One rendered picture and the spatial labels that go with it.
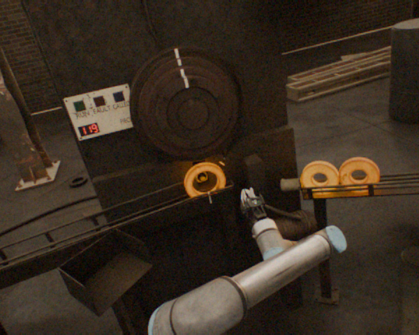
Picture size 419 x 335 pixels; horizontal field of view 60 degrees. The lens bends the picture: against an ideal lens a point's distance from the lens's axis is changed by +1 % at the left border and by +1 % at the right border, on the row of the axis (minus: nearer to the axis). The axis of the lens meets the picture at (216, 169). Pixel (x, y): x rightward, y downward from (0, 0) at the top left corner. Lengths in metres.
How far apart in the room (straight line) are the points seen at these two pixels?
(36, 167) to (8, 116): 0.60
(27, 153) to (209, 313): 3.64
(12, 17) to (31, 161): 3.86
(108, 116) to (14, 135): 2.74
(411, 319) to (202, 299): 1.02
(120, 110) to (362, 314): 1.48
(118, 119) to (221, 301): 0.98
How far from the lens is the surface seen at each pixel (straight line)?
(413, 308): 1.66
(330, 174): 1.62
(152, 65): 1.44
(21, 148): 4.32
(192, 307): 0.89
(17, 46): 7.75
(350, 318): 2.00
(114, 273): 1.55
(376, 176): 1.62
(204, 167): 1.61
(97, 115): 1.61
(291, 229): 1.69
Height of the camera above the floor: 1.52
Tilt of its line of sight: 26 degrees down
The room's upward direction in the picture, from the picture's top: 12 degrees counter-clockwise
